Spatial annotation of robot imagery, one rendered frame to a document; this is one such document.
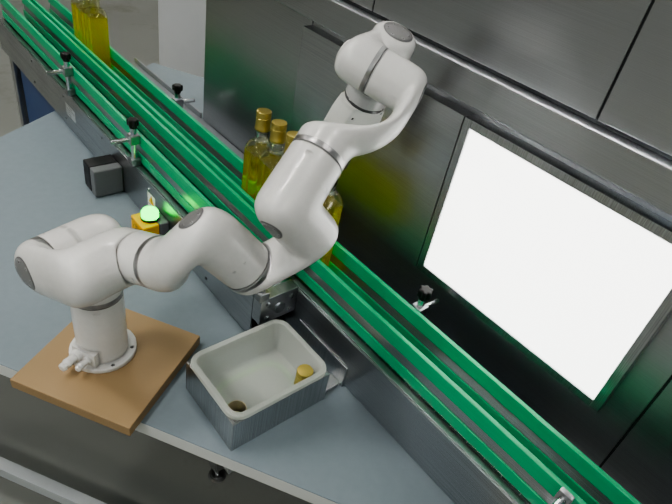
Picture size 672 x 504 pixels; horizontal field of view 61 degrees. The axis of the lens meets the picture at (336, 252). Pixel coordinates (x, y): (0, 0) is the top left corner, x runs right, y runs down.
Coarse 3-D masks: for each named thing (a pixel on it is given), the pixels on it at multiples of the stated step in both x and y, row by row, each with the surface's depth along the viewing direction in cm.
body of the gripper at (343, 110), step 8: (344, 96) 98; (336, 104) 98; (344, 104) 97; (352, 104) 97; (328, 112) 100; (336, 112) 99; (344, 112) 97; (352, 112) 97; (360, 112) 97; (368, 112) 97; (376, 112) 98; (328, 120) 101; (336, 120) 99; (344, 120) 98; (352, 120) 98; (360, 120) 99; (368, 120) 101; (376, 120) 102
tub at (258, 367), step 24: (240, 336) 114; (264, 336) 118; (288, 336) 118; (192, 360) 107; (216, 360) 112; (240, 360) 117; (264, 360) 119; (288, 360) 120; (312, 360) 113; (216, 384) 112; (240, 384) 113; (264, 384) 114; (288, 384) 115; (264, 408) 102
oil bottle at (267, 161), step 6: (264, 156) 124; (270, 156) 123; (276, 156) 123; (258, 162) 126; (264, 162) 124; (270, 162) 123; (276, 162) 123; (258, 168) 127; (264, 168) 125; (270, 168) 123; (258, 174) 128; (264, 174) 126; (258, 180) 128; (264, 180) 126; (258, 186) 129
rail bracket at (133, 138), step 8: (128, 120) 142; (136, 120) 142; (128, 136) 144; (136, 136) 145; (112, 144) 142; (136, 144) 146; (136, 152) 148; (128, 160) 150; (136, 160) 148; (136, 168) 149
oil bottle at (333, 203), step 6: (336, 192) 115; (330, 198) 113; (336, 198) 114; (324, 204) 113; (330, 204) 113; (336, 204) 115; (342, 204) 116; (330, 210) 114; (336, 210) 116; (336, 216) 117; (336, 222) 118; (330, 252) 123; (324, 258) 123
